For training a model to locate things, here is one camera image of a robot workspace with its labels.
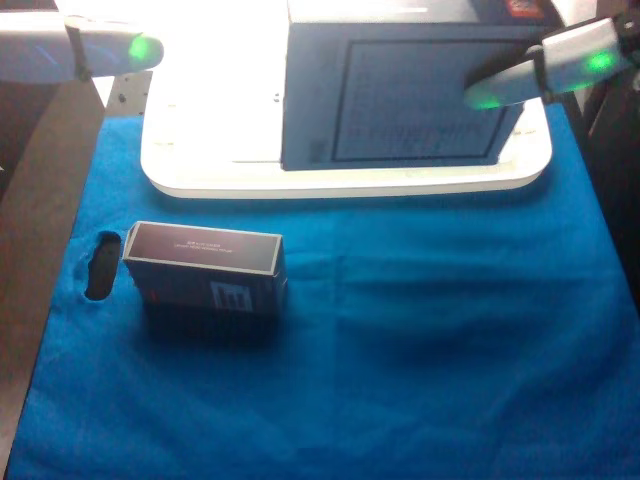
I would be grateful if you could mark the small dark red box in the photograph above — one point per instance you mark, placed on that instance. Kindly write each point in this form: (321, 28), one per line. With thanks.
(200, 270)

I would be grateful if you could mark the large white printed box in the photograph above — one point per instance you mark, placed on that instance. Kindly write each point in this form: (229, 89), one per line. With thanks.
(390, 100)

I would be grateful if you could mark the white plastic tray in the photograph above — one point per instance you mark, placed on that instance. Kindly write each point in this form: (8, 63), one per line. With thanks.
(210, 165)

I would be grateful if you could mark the blue cloth bag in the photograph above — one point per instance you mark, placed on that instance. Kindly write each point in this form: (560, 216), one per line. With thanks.
(380, 350)

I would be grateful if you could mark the grey metal bracket plate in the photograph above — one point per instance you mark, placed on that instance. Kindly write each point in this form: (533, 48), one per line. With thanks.
(131, 95)

